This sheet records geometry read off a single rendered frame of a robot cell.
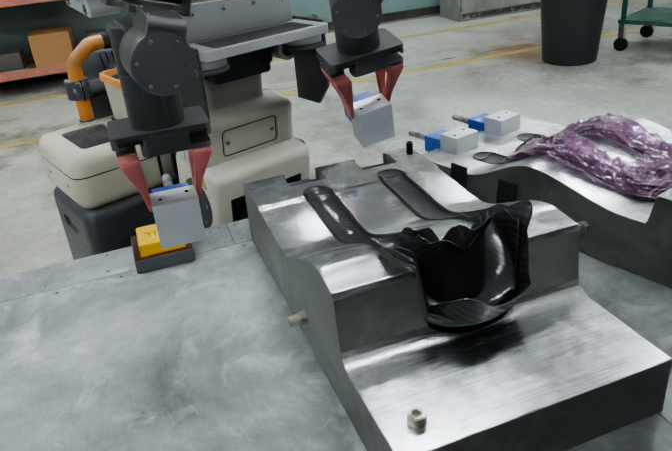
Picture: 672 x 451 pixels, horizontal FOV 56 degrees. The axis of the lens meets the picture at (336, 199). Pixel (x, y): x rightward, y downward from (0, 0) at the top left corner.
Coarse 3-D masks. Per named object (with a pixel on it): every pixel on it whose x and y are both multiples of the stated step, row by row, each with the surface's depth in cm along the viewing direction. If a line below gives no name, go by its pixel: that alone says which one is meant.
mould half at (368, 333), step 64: (256, 192) 85; (384, 192) 83; (448, 192) 82; (320, 256) 61; (384, 256) 59; (576, 256) 63; (320, 320) 61; (384, 320) 57; (512, 320) 61; (576, 320) 60; (384, 384) 54; (448, 384) 54; (512, 384) 53; (576, 384) 52; (640, 384) 54; (384, 448) 50; (448, 448) 48; (512, 448) 51
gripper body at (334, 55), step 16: (336, 32) 80; (384, 32) 85; (320, 48) 84; (336, 48) 83; (352, 48) 80; (368, 48) 80; (384, 48) 81; (400, 48) 81; (336, 64) 79; (352, 64) 81
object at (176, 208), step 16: (160, 192) 71; (176, 192) 70; (192, 192) 70; (160, 208) 68; (176, 208) 68; (192, 208) 69; (160, 224) 69; (176, 224) 69; (192, 224) 70; (160, 240) 69; (176, 240) 70; (192, 240) 71
